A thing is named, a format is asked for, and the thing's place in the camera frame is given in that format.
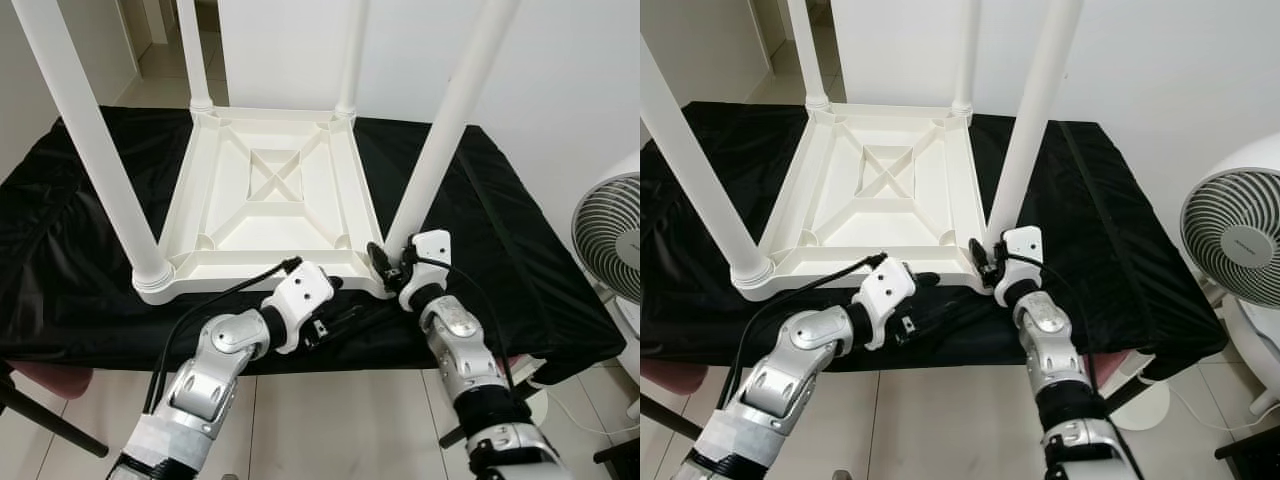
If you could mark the white plastic table leg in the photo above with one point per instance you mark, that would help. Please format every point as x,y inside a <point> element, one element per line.
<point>455,110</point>
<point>805,55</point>
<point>95,150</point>
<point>355,55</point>
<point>192,55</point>
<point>700,190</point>
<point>1040,110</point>
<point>970,55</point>

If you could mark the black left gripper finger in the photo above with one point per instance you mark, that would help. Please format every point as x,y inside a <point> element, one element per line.
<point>925,280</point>
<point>335,283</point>

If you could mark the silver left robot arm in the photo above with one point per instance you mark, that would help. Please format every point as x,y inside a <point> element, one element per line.
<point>220,340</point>
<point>810,340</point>

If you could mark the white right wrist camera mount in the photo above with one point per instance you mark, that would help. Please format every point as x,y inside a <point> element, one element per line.
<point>430,245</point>
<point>1022,243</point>

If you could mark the white pedestal fan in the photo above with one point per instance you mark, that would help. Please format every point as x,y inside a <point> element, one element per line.
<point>605,240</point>
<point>1230,240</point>

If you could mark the black table leg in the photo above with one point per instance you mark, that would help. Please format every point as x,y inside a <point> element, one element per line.
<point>1125,395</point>
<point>55,425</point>
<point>670,418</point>
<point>455,438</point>

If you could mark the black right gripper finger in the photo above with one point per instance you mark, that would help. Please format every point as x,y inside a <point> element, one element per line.
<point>977,253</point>
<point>378,256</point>

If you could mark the black storage rack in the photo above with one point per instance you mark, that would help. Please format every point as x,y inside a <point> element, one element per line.
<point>1250,460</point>
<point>620,460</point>

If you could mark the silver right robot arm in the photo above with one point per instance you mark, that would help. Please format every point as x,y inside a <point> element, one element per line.
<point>1045,335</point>
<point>455,340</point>

